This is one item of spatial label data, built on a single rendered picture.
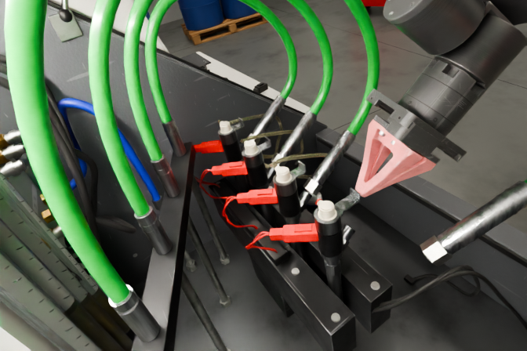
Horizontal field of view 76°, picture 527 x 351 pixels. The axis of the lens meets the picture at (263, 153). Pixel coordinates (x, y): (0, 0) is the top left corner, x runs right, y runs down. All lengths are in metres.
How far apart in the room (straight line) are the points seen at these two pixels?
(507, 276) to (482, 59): 0.35
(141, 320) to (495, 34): 0.38
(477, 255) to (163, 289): 0.45
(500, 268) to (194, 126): 0.51
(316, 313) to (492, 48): 0.33
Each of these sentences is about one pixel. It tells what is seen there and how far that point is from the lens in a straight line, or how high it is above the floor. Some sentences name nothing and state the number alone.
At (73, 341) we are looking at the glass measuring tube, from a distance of 0.35.
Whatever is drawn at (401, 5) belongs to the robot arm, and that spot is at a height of 1.29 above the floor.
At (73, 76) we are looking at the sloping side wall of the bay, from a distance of 0.53.
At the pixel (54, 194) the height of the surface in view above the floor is 1.27.
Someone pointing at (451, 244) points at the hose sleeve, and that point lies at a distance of 0.33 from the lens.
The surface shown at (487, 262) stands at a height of 0.90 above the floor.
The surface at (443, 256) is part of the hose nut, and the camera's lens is 0.33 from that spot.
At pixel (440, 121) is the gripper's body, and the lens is 0.36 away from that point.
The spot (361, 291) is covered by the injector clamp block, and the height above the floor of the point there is 0.98.
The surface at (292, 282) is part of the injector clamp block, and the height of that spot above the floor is 0.98.
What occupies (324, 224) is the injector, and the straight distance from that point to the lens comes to 0.36.
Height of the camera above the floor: 1.37
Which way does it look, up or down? 36 degrees down
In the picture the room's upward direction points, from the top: 13 degrees counter-clockwise
